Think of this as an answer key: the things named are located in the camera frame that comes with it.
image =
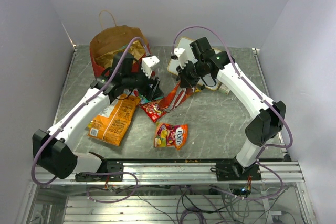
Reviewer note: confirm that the aluminium rail frame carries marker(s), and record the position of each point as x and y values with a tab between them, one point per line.
174	191

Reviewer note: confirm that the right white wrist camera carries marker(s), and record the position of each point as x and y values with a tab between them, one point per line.
181	58

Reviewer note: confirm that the orange Fox's fruits bag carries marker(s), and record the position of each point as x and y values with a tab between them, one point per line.
168	135

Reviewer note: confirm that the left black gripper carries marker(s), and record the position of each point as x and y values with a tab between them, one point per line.
150	93

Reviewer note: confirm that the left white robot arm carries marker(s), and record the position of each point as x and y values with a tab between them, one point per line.
53	148

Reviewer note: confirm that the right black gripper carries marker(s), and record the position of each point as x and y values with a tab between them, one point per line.
185	81

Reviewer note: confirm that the red Doritos chip bag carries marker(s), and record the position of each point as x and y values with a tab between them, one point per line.
175	98

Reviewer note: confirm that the orange kettle chip bag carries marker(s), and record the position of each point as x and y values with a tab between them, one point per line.
112	123

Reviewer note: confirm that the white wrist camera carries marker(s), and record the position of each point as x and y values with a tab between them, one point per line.
148	64
181	58

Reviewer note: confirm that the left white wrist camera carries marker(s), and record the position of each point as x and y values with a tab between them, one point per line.
148	64

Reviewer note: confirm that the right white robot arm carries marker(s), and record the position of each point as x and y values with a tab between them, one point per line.
267	115

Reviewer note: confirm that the teal Fox's candy bag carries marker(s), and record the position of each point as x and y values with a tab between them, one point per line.
143	99

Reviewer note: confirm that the red snack packet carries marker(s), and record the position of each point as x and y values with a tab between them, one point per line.
154	110

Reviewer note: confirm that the small whiteboard with writing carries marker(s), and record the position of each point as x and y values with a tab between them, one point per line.
211	62

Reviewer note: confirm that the red brown paper bag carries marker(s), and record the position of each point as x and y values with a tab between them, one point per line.
112	40

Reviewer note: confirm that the small white green box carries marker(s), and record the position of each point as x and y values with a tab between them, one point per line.
224	89

